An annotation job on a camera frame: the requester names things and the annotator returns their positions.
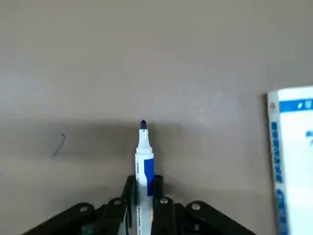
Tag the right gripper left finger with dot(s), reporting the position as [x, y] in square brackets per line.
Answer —
[97, 220]

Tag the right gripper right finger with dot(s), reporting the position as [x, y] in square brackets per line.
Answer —
[183, 220]

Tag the blue white marker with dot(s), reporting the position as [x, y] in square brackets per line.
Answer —
[140, 166]

